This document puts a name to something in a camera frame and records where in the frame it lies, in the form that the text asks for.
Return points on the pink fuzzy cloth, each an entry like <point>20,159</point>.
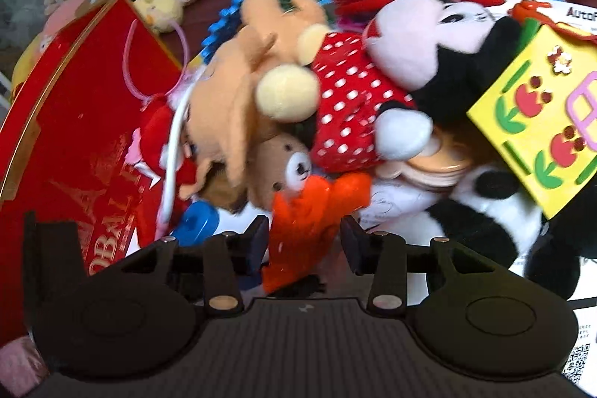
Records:
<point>18,365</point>

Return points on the stack of wooden discs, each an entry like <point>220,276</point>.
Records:
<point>433,167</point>

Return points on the orange felt toy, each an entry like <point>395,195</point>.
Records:
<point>312,216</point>

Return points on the blue plastic gear toy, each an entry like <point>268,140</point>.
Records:
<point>219,29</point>

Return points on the white plastic headband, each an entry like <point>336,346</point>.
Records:
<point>170,155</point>

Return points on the thin pink hoop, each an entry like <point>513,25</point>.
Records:
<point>126,62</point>

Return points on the red plush doll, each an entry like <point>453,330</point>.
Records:
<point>158,137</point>

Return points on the tan plush toy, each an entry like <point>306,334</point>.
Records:
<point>224,99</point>

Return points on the mouse plush red polka dress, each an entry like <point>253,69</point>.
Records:
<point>354,99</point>

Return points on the pink plush toy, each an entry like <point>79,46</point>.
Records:
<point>63,13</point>

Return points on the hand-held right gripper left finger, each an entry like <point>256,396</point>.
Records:
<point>258,242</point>

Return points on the yellow chick plush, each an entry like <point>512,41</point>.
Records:
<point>161,11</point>

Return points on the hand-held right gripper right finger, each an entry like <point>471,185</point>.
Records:
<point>353,249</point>

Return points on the yellow felt house bag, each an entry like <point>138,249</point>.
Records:
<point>527,123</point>

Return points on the small brown teddy bear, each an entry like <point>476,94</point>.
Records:
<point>280,165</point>

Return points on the panda plush toy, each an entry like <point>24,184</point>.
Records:
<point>489,211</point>

